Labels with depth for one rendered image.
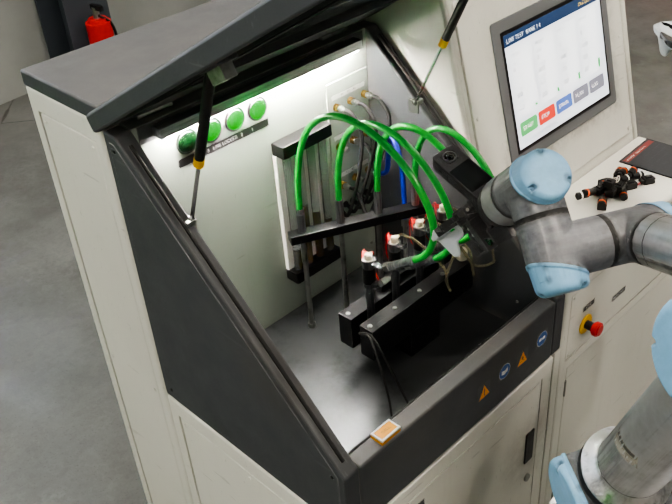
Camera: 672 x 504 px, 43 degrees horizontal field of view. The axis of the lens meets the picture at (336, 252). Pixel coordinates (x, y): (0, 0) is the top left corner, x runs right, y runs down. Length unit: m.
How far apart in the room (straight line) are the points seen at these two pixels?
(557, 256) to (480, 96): 0.86
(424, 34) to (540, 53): 0.34
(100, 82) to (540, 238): 0.92
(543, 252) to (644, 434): 0.29
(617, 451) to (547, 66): 1.25
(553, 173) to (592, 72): 1.17
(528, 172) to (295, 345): 0.99
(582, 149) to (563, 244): 1.16
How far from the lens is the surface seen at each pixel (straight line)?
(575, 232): 1.19
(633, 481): 1.10
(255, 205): 1.88
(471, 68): 1.94
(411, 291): 1.89
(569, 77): 2.24
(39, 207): 4.48
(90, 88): 1.70
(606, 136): 2.41
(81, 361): 3.43
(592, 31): 2.31
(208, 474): 2.08
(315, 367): 1.94
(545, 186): 1.16
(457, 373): 1.74
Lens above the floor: 2.14
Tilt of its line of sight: 35 degrees down
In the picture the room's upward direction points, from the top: 5 degrees counter-clockwise
